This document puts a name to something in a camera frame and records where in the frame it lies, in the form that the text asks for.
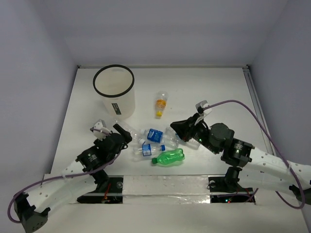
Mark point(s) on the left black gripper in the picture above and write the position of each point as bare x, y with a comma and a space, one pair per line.
117, 135

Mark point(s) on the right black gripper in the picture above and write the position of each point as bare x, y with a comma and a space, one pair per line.
185, 128

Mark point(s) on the clear crushed bottle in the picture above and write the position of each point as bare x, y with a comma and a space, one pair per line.
137, 137

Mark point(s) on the clear bottle large blue label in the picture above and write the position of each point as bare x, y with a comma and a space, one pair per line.
160, 137

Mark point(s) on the small clear bottle blue cap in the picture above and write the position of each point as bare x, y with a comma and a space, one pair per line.
147, 151

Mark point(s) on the green plastic bottle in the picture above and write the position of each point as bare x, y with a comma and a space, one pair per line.
168, 158

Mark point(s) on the clear bottle orange label yellow cap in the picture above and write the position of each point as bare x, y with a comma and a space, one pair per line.
160, 103

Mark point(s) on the clear bottle white cap green label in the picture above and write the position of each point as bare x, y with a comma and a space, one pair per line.
192, 144

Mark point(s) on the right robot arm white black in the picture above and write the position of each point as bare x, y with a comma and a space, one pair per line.
251, 166

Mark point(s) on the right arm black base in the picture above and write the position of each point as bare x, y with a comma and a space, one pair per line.
225, 189

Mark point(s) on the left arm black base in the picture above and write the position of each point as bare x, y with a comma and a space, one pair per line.
109, 193

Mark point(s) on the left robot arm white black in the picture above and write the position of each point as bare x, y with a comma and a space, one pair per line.
36, 202

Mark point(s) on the white translucent bin black rim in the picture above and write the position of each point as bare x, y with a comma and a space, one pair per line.
115, 84

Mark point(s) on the silver tape strip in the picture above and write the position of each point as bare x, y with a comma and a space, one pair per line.
171, 189

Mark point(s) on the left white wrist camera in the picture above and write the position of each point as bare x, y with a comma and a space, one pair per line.
99, 127

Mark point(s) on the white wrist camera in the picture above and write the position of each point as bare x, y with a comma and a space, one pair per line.
202, 107
99, 127

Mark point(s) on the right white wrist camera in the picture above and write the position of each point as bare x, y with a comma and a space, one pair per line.
202, 107

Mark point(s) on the aluminium rail at right edge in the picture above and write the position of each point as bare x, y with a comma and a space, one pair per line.
258, 109

